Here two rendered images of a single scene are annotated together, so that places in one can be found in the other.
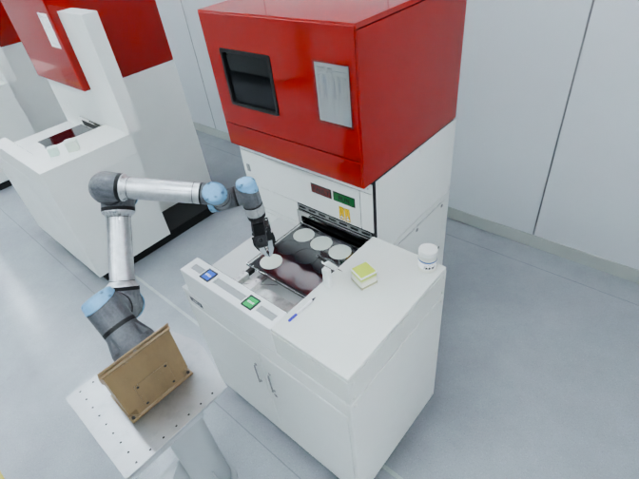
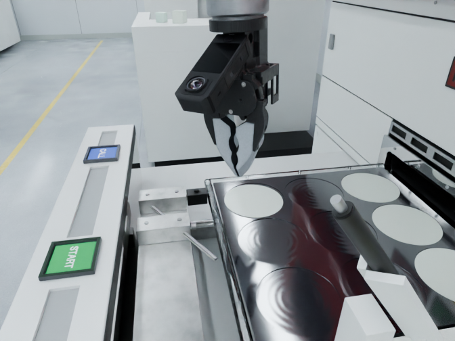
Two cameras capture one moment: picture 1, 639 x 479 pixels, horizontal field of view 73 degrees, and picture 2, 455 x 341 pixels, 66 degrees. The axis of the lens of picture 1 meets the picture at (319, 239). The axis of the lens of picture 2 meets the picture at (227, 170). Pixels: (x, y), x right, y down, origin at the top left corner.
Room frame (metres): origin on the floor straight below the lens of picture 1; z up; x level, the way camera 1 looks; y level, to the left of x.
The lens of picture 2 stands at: (1.01, -0.02, 1.24)
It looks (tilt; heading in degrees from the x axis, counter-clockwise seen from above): 30 degrees down; 34
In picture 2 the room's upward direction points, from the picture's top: straight up
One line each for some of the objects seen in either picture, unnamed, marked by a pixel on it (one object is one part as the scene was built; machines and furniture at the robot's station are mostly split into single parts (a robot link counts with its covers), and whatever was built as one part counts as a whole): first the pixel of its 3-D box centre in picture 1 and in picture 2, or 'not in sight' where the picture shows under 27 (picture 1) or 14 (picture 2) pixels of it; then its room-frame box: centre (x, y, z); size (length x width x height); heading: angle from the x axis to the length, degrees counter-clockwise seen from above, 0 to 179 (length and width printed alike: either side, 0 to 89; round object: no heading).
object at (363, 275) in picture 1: (363, 276); not in sight; (1.17, -0.15, 1.00); 0.07 x 0.07 x 0.07; 25
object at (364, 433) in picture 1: (316, 350); not in sight; (1.32, 0.09, 0.41); 0.97 x 0.64 x 0.82; 44
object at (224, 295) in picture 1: (233, 301); (99, 235); (1.24, 0.38, 0.89); 0.55 x 0.09 x 0.14; 44
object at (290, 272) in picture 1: (305, 257); (341, 232); (1.45, 0.07, 0.90); 0.34 x 0.34 x 0.01; 44
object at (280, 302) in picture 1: (266, 299); (166, 279); (1.25, 0.25, 0.87); 0.36 x 0.08 x 0.03; 44
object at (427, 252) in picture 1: (427, 258); not in sight; (1.21, -0.40, 1.01); 0.07 x 0.07 x 0.10
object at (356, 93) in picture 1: (337, 67); not in sight; (1.96, -0.18, 1.52); 0.81 x 0.75 x 0.59; 44
